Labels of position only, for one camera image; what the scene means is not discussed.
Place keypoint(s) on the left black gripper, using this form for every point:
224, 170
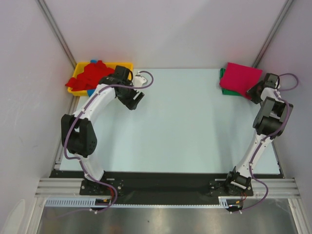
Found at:
130, 103

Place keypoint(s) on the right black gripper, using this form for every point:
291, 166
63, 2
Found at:
252, 92

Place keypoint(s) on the magenta t shirt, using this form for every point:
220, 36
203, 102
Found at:
240, 78

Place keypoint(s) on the green t shirt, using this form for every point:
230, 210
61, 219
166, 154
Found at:
223, 90

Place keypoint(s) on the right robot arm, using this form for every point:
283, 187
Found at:
269, 123

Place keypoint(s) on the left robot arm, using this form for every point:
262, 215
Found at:
78, 135

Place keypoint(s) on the blue t shirt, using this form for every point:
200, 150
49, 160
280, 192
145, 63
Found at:
90, 92

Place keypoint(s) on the red t shirt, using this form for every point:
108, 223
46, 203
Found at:
80, 82

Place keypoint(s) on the yellow plastic bin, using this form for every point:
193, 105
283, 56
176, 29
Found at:
79, 68

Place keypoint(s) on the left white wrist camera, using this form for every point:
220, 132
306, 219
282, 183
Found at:
139, 80

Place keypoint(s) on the right corner aluminium post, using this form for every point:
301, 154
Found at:
282, 15

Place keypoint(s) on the corner aluminium post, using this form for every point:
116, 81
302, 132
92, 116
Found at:
56, 30
282, 15

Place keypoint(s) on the aluminium frame rail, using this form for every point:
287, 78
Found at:
62, 187

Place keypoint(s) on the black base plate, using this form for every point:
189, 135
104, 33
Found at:
168, 188

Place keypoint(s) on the slotted cable duct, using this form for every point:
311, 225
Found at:
99, 203

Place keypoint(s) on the left corner aluminium post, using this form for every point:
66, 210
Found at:
56, 30

